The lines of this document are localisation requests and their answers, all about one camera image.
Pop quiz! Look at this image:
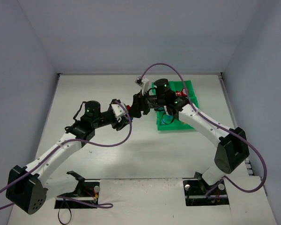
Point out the red white printed lego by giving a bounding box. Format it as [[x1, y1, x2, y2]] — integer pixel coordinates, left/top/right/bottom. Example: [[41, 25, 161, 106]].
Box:
[[176, 88, 187, 97]]

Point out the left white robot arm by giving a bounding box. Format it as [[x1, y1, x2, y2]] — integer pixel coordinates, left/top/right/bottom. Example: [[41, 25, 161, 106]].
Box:
[[6, 99, 132, 215]]

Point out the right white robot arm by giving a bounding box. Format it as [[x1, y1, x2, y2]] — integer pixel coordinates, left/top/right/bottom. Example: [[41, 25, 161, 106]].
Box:
[[129, 77, 249, 186]]

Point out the green divided sorting tray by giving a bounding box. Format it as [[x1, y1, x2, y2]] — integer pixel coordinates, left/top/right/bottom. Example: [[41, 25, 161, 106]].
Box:
[[152, 80, 199, 132]]

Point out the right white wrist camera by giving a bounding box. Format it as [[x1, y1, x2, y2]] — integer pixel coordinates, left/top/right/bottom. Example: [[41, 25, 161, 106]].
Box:
[[135, 77, 149, 96]]

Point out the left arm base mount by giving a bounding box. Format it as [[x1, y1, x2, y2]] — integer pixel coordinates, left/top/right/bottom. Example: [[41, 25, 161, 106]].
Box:
[[54, 180, 100, 209]]

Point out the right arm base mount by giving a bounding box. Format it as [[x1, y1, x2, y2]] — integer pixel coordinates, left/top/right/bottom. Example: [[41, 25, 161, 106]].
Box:
[[183, 178, 229, 207]]

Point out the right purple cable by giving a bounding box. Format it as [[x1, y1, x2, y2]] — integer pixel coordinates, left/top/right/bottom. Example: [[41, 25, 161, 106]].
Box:
[[141, 63, 267, 193]]

